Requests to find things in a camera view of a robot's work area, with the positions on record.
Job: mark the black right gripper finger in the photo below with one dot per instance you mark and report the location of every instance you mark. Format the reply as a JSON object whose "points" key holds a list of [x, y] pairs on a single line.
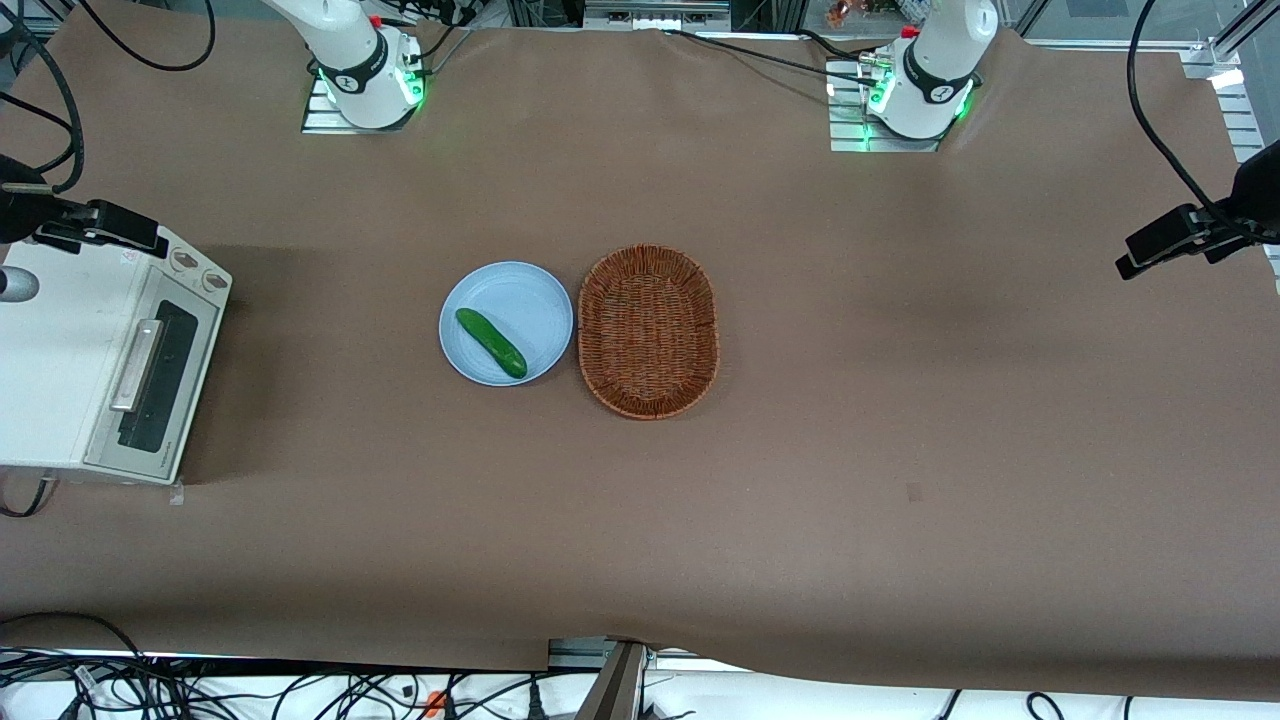
{"points": [[75, 238], [125, 222]]}

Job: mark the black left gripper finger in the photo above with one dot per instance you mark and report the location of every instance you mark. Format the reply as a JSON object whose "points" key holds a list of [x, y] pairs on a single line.
{"points": [[1222, 243], [1165, 232]]}

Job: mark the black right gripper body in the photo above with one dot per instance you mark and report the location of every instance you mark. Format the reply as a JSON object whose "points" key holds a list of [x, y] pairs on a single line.
{"points": [[18, 212]]}

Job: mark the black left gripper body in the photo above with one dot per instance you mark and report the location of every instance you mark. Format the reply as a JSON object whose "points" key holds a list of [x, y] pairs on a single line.
{"points": [[1254, 194]]}

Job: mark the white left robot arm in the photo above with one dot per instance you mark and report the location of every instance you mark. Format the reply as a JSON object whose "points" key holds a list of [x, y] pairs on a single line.
{"points": [[940, 70]]}

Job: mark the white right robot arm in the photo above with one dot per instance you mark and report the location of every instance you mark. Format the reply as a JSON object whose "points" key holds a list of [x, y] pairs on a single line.
{"points": [[355, 50]]}

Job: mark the round oven knob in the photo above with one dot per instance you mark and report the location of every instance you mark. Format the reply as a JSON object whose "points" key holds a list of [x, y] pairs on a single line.
{"points": [[214, 281], [184, 261]]}

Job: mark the white toaster oven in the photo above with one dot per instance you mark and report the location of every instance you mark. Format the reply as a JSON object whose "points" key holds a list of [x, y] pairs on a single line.
{"points": [[50, 350]]}

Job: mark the oven door with dark window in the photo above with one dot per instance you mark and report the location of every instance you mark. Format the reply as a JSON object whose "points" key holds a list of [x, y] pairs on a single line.
{"points": [[195, 330]]}

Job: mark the clear plastic oven stop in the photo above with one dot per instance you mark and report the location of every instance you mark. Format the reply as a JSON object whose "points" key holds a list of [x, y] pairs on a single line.
{"points": [[177, 493]]}

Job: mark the brown table cover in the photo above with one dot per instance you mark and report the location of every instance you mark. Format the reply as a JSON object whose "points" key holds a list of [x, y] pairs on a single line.
{"points": [[900, 400]]}

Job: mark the green cucumber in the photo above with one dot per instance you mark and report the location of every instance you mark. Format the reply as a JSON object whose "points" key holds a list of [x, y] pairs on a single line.
{"points": [[490, 342]]}

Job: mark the light blue round plate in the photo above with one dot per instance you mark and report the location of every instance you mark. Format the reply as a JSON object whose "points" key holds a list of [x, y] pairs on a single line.
{"points": [[525, 300]]}

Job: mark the brown oval wicker basket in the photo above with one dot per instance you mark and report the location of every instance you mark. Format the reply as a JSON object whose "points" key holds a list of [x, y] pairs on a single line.
{"points": [[648, 332]]}

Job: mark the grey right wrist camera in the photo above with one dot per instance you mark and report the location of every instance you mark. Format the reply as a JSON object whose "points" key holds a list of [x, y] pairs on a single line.
{"points": [[15, 284]]}

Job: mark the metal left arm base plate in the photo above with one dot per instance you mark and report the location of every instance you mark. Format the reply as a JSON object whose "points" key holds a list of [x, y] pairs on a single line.
{"points": [[848, 130]]}

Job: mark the grey metal camera post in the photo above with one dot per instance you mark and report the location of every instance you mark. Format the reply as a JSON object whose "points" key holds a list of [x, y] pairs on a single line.
{"points": [[618, 685]]}

